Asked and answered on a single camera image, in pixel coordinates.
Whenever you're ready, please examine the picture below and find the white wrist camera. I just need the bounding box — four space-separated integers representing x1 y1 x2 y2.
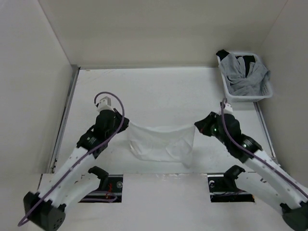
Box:
96 96 113 113
221 101 233 114

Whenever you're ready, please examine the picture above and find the white tank top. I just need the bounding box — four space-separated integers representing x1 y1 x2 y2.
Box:
127 123 195 168

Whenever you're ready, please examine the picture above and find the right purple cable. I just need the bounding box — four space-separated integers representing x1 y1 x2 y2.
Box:
220 98 308 200

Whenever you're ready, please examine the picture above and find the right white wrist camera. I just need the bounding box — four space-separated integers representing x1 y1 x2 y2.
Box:
221 101 233 114

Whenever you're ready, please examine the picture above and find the grey tank top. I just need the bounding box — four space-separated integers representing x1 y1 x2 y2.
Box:
218 53 270 96

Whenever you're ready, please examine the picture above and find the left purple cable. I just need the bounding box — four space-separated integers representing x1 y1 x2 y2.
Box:
17 91 125 227

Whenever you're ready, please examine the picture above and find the white plastic laundry basket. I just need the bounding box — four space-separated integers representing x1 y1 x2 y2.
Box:
217 51 273 103

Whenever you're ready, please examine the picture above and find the black tank top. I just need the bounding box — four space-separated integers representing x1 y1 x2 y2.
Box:
216 50 256 78

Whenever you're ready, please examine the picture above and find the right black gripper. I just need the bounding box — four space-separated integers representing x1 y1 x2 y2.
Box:
194 111 230 146

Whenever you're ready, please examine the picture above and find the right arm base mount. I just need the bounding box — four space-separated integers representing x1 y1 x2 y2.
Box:
207 165 255 203

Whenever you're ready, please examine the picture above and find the purple cable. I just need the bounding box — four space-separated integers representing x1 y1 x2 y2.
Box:
17 91 125 227
220 98 308 200

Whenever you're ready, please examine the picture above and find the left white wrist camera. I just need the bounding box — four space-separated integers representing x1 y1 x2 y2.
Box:
96 96 113 113

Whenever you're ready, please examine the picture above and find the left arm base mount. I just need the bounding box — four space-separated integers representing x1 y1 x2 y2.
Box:
79 166 124 203

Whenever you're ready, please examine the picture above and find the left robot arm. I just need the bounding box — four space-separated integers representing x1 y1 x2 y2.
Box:
18 109 129 231

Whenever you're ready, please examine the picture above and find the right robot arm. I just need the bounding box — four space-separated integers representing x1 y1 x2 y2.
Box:
194 112 308 231

